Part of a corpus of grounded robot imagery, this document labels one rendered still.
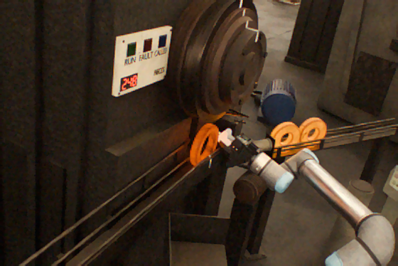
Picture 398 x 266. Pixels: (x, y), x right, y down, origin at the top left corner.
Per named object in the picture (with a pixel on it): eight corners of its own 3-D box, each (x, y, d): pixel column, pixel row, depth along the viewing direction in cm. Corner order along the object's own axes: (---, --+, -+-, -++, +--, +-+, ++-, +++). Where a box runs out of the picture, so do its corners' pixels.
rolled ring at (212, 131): (222, 119, 186) (215, 116, 187) (200, 134, 171) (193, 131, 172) (214, 158, 194) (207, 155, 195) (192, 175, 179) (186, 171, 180)
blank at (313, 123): (298, 119, 213) (303, 122, 210) (325, 114, 219) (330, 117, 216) (293, 147, 221) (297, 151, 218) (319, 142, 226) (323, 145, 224)
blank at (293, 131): (271, 124, 207) (275, 126, 204) (298, 119, 213) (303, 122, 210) (266, 152, 215) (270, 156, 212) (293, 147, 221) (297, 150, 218)
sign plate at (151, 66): (111, 94, 136) (116, 36, 128) (160, 76, 157) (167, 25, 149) (117, 97, 135) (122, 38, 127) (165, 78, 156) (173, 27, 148)
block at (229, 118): (206, 161, 210) (215, 115, 199) (214, 155, 216) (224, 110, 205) (227, 170, 205) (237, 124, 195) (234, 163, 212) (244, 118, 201)
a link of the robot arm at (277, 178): (281, 195, 188) (281, 194, 179) (256, 176, 191) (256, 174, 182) (294, 178, 189) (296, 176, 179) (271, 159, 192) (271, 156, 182)
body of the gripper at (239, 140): (241, 130, 191) (264, 148, 188) (232, 145, 195) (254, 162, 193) (234, 136, 185) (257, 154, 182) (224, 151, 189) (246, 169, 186)
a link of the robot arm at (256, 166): (262, 170, 193) (254, 179, 185) (254, 163, 194) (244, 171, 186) (273, 155, 188) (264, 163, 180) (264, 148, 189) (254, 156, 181)
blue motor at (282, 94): (255, 126, 390) (264, 89, 374) (259, 102, 440) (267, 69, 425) (290, 134, 387) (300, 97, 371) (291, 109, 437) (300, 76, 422)
